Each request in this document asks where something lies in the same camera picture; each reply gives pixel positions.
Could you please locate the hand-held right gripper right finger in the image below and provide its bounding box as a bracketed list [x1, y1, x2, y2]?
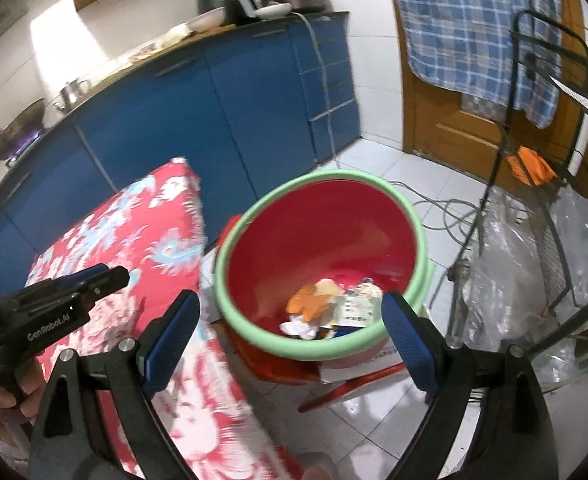
[381, 291, 560, 480]

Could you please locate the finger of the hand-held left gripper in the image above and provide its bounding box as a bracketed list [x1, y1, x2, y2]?
[69, 263, 110, 283]
[85, 266, 130, 300]

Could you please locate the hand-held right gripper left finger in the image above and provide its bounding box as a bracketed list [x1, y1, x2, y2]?
[28, 290, 201, 480]

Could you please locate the white printed card packet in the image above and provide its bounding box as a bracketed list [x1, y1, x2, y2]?
[339, 294, 381, 328]

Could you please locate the orange wrapper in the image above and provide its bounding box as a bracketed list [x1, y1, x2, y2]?
[286, 284, 332, 323]

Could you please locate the white paper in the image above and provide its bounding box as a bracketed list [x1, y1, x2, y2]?
[280, 320, 320, 341]

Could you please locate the red bucket with green rim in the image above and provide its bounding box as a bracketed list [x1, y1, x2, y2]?
[215, 170, 435, 363]

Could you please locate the person's left hand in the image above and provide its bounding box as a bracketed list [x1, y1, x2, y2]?
[0, 358, 45, 433]

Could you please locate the red floral tablecloth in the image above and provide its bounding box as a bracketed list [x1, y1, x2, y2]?
[24, 157, 305, 480]

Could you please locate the clear plastic bag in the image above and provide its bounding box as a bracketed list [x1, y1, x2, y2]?
[549, 185, 588, 311]
[461, 187, 575, 361]

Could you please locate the gas stove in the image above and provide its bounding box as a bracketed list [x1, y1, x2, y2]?
[4, 130, 50, 168]

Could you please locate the dark wok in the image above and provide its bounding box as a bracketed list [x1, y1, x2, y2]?
[0, 97, 47, 161]

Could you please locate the steel kettle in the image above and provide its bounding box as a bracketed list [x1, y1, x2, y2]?
[54, 77, 92, 111]

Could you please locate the blue kitchen cabinet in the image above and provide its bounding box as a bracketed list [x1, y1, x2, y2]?
[0, 10, 362, 281]

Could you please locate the wooden door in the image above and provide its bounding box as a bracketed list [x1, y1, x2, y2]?
[381, 0, 588, 196]

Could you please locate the small patterned dish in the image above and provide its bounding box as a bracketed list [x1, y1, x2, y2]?
[131, 42, 162, 61]

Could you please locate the white bowl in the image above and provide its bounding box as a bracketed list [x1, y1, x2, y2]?
[254, 3, 293, 21]
[186, 9, 225, 31]

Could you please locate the blue plaid cloth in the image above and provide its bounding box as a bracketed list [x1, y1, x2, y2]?
[386, 0, 565, 130]

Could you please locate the grey floor cable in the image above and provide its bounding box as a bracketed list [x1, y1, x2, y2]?
[399, 187, 490, 256]

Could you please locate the white power cable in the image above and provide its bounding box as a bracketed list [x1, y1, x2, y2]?
[296, 12, 342, 166]

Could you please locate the black wire rack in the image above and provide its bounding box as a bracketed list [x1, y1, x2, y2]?
[446, 9, 588, 411]

